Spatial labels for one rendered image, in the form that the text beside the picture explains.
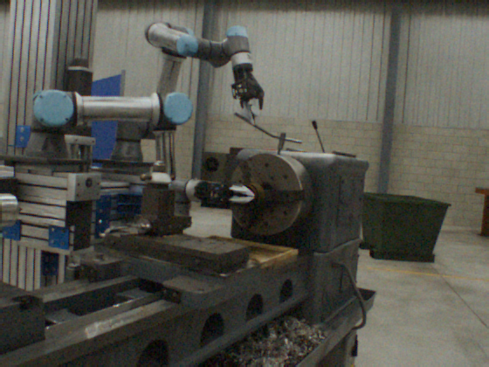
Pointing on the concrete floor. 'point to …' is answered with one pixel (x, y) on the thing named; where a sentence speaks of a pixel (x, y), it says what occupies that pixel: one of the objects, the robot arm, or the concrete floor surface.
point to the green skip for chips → (401, 226)
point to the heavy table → (485, 211)
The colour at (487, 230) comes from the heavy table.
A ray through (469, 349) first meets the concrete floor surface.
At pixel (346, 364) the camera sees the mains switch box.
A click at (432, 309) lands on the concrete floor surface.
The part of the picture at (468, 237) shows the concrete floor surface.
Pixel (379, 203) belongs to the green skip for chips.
